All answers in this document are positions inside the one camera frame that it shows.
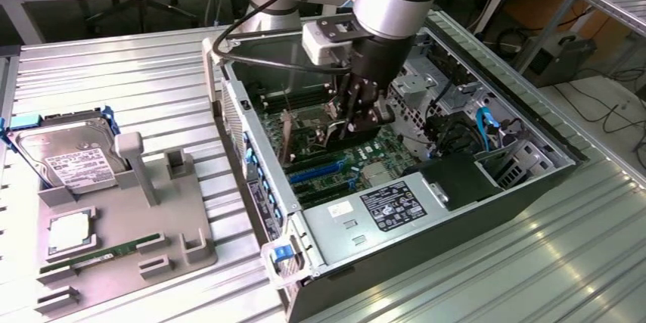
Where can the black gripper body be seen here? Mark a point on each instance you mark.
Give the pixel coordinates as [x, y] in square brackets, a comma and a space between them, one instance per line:
[381, 58]

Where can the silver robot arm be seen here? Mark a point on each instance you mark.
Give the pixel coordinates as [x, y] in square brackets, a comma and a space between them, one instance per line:
[394, 1]

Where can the silver socket cover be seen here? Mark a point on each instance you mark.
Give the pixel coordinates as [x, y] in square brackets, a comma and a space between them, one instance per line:
[333, 130]

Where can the CPU socket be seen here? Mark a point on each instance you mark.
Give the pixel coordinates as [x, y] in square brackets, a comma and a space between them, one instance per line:
[313, 120]

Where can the silver drive cage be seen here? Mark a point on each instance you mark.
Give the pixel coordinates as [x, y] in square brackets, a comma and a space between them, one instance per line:
[414, 88]

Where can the black RAM slot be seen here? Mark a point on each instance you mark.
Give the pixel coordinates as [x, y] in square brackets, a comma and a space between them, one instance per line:
[298, 105]
[293, 98]

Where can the green motherboard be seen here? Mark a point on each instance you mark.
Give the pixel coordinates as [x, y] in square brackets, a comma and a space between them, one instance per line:
[363, 156]

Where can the silver chipset heatsink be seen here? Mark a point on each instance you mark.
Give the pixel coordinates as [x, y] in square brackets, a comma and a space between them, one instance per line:
[384, 173]

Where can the blue expansion slot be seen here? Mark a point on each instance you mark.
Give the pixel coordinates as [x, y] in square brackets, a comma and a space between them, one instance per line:
[315, 172]

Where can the black expansion slot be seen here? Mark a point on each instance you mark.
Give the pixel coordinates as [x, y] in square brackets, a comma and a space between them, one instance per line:
[323, 188]
[329, 197]

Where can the black plastic shroud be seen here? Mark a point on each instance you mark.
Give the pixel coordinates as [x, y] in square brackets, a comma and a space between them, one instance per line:
[454, 183]

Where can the silver power supply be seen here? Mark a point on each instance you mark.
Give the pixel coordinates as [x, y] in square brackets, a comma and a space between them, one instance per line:
[353, 232]

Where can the black box device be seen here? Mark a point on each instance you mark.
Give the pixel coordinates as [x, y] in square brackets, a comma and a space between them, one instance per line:
[565, 58]

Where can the open black PC case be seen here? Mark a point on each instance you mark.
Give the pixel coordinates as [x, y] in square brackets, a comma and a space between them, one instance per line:
[530, 202]

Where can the blue case latch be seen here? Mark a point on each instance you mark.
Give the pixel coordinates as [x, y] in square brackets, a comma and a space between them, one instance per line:
[282, 254]

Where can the grey parts rack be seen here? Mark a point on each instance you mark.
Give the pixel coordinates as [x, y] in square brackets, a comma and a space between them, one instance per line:
[151, 224]

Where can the green RAM stick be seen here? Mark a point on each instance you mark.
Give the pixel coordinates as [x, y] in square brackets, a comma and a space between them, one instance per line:
[101, 255]

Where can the silver CPU chip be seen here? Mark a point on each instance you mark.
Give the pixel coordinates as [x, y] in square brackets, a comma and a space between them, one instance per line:
[71, 232]

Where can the black camera mounting bracket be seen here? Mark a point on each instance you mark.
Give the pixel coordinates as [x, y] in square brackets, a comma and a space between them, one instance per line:
[343, 30]

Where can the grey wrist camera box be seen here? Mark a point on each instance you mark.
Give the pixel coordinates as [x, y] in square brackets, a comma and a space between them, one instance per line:
[323, 47]

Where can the hard disk with blue bracket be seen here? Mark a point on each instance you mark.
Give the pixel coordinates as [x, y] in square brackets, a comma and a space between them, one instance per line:
[66, 156]

